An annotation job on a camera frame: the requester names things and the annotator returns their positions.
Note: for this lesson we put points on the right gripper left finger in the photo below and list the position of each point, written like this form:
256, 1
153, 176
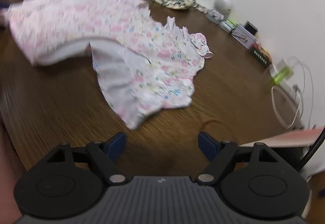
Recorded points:
102, 158

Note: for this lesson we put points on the dark green box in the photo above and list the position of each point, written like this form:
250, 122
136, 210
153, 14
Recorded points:
261, 55

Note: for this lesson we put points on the pink paper sheet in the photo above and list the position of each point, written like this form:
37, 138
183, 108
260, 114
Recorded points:
295, 138

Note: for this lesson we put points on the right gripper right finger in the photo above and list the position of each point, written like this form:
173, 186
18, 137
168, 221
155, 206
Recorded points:
220, 156

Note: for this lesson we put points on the green tissue pack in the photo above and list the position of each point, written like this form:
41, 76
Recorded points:
228, 26

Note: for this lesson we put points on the white robot speaker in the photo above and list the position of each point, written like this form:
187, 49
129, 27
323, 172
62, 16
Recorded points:
220, 11

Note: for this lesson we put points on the pink floral baby garment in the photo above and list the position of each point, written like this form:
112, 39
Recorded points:
142, 65

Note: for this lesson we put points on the white power strip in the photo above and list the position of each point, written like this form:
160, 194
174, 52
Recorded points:
280, 73

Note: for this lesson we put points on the black small box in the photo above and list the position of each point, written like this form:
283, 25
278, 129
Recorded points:
251, 28

